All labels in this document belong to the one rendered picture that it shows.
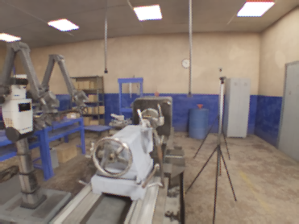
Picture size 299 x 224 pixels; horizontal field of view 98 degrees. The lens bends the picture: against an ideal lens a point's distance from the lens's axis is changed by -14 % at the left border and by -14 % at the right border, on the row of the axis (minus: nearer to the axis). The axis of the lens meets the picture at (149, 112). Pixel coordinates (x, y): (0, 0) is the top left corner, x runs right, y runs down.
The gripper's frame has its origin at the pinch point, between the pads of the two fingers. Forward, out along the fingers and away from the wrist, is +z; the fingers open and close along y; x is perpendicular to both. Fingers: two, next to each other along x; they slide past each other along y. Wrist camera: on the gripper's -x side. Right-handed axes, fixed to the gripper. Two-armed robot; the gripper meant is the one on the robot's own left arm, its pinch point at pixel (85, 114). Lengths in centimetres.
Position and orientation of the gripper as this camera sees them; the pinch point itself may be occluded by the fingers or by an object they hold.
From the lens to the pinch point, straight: 160.3
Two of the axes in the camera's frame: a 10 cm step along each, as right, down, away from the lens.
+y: 0.8, -1.4, 9.9
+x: -8.6, 4.9, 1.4
